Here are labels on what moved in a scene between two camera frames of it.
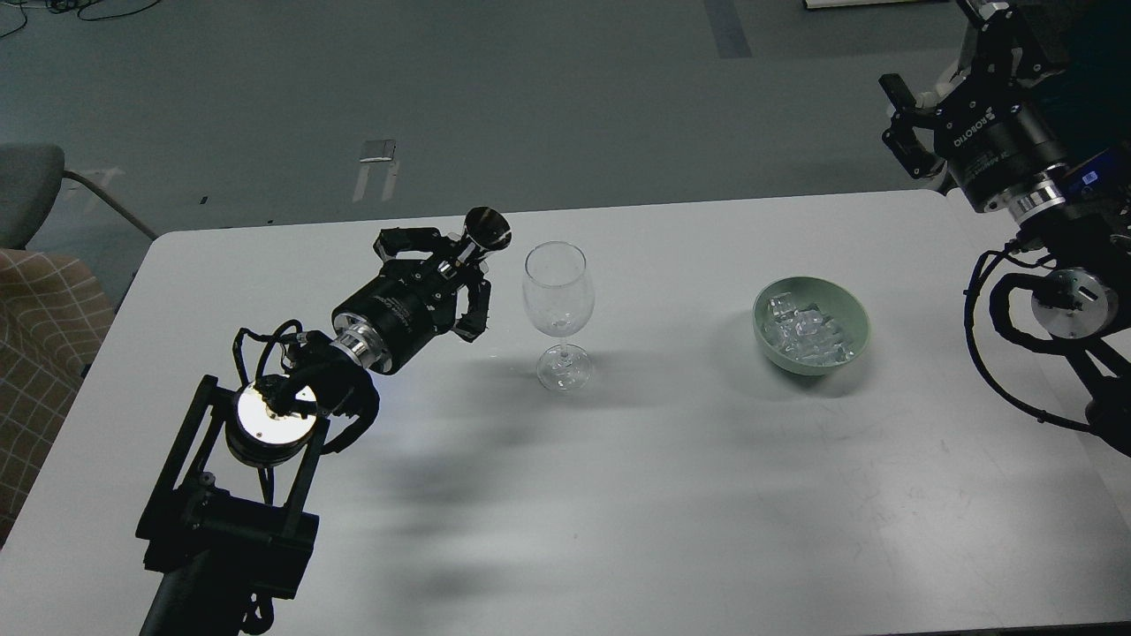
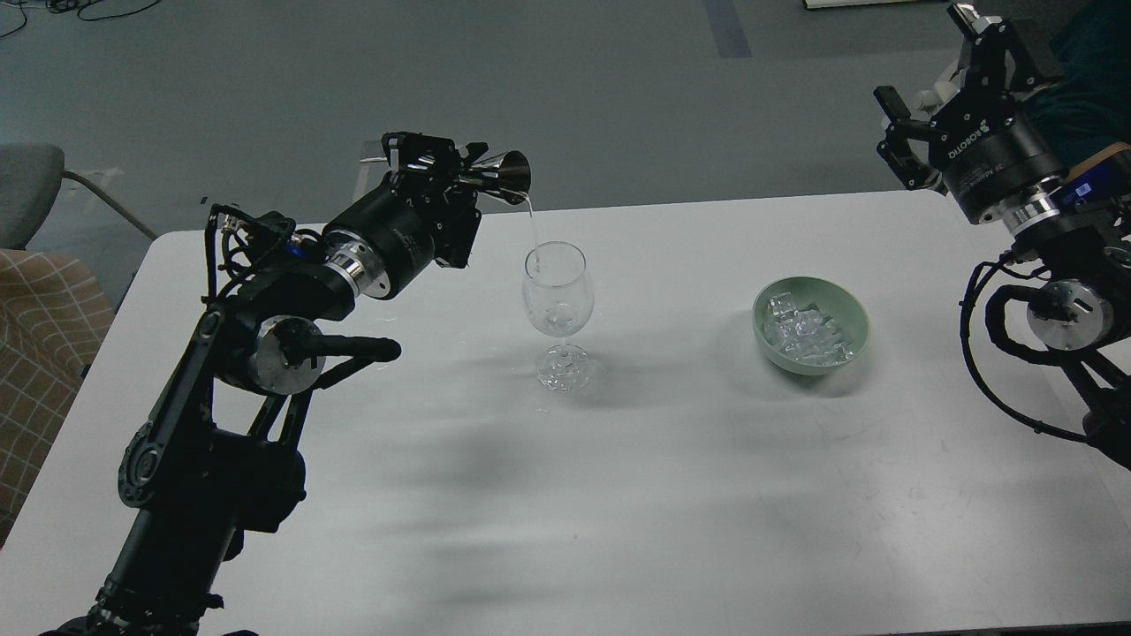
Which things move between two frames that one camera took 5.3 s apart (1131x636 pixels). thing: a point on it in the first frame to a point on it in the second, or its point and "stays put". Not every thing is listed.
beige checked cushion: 54,314 stays put
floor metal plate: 379,150 stays put
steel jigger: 486,229 to 507,174
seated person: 1088,105 stays put
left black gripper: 390,319 to 386,238
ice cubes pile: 804,334 stays put
